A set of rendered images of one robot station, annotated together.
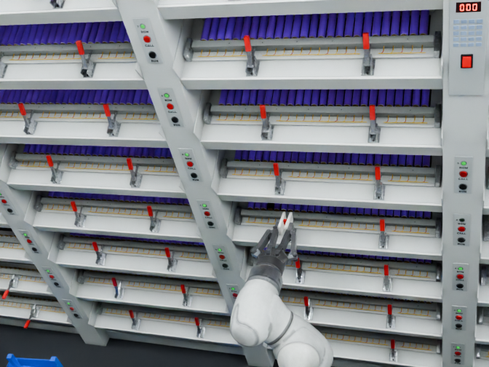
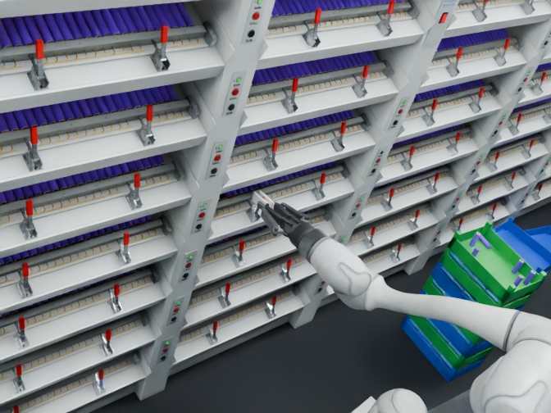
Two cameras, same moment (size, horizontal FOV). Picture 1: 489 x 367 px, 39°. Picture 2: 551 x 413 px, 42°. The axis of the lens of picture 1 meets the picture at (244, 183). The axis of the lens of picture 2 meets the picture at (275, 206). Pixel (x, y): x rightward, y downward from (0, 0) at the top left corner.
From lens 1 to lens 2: 1.74 m
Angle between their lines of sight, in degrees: 56
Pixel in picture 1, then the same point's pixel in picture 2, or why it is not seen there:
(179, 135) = (223, 125)
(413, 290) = not seen: hidden behind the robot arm
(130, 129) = (161, 133)
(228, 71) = (293, 46)
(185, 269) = (129, 302)
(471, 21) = not seen: outside the picture
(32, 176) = not seen: outside the picture
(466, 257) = (368, 186)
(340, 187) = (310, 150)
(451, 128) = (411, 74)
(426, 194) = (362, 138)
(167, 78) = (248, 59)
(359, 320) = (263, 287)
